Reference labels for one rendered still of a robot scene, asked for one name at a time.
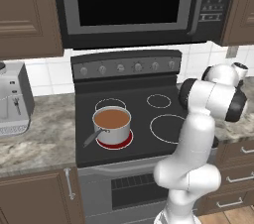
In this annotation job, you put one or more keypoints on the brown wall cupboard door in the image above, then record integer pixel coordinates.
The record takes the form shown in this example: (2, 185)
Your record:
(26, 13)
(239, 6)

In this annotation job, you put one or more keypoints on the grey hob knob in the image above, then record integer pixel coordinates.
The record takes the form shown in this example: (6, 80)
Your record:
(120, 68)
(138, 66)
(171, 64)
(154, 65)
(83, 70)
(102, 69)

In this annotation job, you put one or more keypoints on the white and grey coffee machine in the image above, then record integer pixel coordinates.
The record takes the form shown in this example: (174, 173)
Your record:
(15, 99)

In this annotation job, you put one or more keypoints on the brown base cupboard door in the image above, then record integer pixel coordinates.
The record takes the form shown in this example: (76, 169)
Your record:
(36, 198)

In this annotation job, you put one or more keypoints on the black electric hob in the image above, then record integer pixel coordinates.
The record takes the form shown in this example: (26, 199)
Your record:
(139, 125)

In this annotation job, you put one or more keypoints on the grey wall socket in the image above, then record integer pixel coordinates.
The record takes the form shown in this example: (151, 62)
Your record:
(232, 52)

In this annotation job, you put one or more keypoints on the silver saucepan with hot chocolate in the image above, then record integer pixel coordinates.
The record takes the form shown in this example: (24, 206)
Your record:
(112, 125)

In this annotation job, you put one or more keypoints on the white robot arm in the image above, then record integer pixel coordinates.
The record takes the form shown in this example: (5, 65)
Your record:
(195, 142)

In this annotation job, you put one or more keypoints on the grey oven door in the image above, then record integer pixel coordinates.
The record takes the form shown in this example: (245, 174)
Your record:
(115, 195)

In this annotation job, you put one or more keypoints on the brown drawer front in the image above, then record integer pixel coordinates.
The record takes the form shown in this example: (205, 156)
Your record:
(236, 153)
(228, 203)
(239, 176)

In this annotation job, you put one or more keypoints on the black and silver microwave oven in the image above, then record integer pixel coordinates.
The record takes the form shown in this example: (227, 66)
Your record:
(129, 0)

